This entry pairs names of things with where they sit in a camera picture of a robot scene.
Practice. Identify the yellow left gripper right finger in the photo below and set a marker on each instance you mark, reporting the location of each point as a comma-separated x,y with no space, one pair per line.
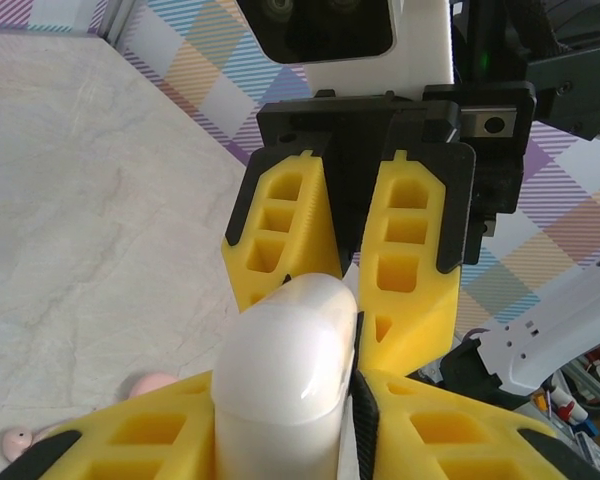
455,435

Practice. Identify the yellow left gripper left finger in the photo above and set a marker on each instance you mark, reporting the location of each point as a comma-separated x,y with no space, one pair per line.
130,440

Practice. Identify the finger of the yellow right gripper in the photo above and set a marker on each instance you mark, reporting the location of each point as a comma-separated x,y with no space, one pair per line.
415,300
300,225

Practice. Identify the pink earbud charging case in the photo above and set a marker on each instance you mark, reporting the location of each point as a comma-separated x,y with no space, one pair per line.
150,385

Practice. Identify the white earbud charging case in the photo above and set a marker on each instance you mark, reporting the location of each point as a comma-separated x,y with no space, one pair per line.
285,375

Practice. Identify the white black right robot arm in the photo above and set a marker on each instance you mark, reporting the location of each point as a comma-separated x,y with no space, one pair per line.
545,320

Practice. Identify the red white small bottle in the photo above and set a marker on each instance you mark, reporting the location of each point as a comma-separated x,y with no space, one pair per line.
570,406

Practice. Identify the aluminium frame post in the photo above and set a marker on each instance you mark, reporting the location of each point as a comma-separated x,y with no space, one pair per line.
116,20

